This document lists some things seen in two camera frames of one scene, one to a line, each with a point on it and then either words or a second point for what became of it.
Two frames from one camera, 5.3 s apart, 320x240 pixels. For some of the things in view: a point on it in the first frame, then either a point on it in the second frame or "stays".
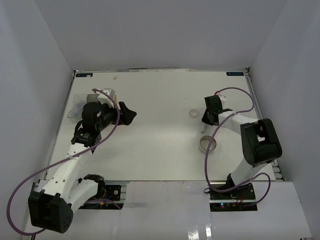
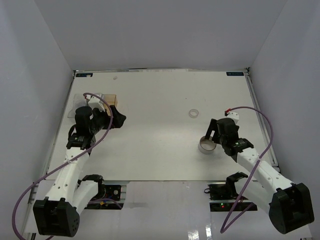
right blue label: (235, 73) stays
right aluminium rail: (278, 176) stays
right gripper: (204, 118) → (212, 127)
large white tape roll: (204, 143) stays
